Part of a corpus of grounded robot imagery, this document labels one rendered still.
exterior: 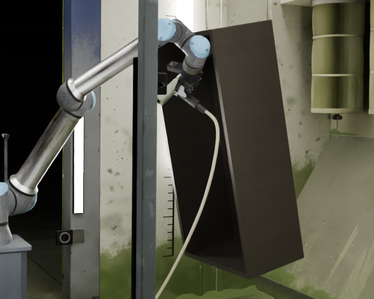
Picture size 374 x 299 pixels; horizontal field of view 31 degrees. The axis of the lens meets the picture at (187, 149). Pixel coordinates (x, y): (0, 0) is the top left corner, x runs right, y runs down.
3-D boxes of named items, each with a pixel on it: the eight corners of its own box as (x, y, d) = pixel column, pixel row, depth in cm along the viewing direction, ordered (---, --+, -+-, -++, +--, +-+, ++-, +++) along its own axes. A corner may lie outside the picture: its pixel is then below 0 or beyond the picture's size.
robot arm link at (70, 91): (41, 92, 301) (164, 10, 277) (56, 94, 312) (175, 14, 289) (52, 115, 299) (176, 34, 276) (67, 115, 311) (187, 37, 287)
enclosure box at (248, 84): (235, 237, 396) (203, 29, 375) (304, 257, 345) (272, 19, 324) (184, 255, 378) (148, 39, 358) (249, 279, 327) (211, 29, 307)
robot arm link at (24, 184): (-15, 203, 329) (65, 77, 309) (7, 199, 345) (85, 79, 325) (6, 223, 325) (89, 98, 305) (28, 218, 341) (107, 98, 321)
